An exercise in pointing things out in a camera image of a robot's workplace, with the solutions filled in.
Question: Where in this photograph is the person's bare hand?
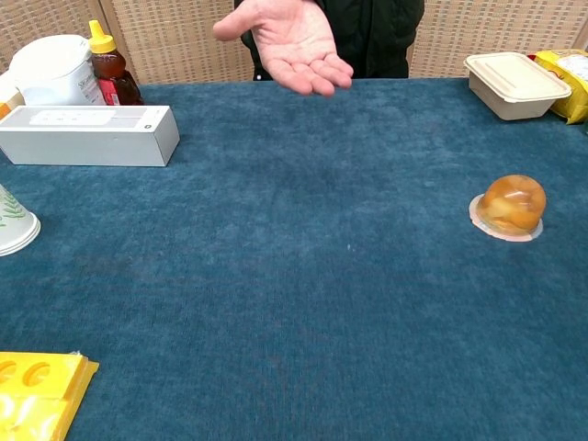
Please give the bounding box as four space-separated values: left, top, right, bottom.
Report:
212 0 355 98

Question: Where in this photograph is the orange fruit jelly cup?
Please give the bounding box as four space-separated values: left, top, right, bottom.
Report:
468 174 548 243

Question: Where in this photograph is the person's black jacket torso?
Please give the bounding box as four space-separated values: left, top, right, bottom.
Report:
233 0 426 82

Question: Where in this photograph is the honey squeeze bottle yellow cap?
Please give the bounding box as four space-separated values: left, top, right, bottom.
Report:
87 19 145 107

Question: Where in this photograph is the beige lidded food container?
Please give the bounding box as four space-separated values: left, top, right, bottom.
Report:
463 51 573 122

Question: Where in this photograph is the blue tablecloth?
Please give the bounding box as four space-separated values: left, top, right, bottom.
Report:
0 77 588 441

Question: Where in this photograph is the long white cardboard box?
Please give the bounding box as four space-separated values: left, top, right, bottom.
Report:
0 105 181 168

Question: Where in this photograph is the white cylindrical container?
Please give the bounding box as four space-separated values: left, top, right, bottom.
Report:
7 34 107 107

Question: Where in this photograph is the yellow snack bag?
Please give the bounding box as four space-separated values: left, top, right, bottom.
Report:
527 48 588 126

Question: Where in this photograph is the small white orange box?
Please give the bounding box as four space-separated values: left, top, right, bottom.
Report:
0 72 27 121

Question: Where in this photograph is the paper cup with leaf print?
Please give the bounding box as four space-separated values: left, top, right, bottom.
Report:
0 184 42 258

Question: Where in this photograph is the yellow plastic package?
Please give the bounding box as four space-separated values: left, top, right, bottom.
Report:
0 351 100 441

